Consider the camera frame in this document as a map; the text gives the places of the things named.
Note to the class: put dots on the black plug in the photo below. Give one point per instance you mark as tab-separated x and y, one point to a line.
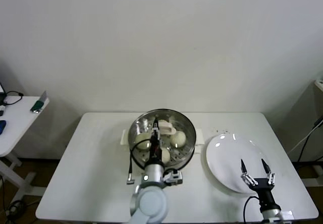
318	123

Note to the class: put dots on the perforated steel steamer basket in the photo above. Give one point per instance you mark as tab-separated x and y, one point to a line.
189	156

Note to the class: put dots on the white round plate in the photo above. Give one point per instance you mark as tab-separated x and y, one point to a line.
222	158

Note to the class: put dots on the white metal frame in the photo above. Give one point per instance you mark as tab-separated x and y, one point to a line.
313	181

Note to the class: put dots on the black desk device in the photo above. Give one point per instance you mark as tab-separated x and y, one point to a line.
2	96

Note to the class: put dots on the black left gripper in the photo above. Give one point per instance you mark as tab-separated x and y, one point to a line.
155	150

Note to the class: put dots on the blue computer mouse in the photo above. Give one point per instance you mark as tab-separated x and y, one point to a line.
2	126

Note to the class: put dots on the white box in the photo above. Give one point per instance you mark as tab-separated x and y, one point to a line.
320	84

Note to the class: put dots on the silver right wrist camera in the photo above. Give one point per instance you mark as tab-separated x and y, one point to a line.
272	212

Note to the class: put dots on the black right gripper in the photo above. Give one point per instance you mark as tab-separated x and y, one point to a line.
263	188

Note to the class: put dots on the white side table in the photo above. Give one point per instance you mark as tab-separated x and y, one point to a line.
20	123

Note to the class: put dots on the small white desk object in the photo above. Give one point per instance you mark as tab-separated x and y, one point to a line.
2	107

